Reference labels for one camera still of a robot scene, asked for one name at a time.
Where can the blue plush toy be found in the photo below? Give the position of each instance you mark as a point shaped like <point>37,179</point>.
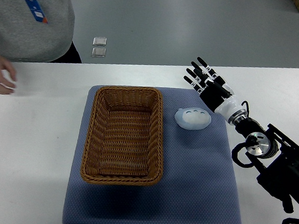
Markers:
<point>192,118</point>

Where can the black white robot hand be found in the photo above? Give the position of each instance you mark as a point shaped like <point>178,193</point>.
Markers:
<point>218,99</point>

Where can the blue ID badge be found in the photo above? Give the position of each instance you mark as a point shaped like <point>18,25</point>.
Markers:
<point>36,11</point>

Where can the lower silver floor socket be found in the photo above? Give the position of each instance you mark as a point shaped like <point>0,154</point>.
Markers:
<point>98,52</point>

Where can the blue quilted mat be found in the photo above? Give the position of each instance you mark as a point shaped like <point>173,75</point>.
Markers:
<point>198,184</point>

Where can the brown wicker basket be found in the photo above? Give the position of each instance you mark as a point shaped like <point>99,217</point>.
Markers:
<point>124,140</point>

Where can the upper silver floor socket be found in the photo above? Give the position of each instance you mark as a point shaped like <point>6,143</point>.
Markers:
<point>99,41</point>

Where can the person in grey sweater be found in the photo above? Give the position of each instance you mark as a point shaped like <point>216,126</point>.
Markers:
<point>24,39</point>

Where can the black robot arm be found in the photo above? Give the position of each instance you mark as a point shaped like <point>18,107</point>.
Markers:
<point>263,107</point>

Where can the silver floor socket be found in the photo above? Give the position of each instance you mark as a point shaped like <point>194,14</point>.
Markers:
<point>98,52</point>
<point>99,41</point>

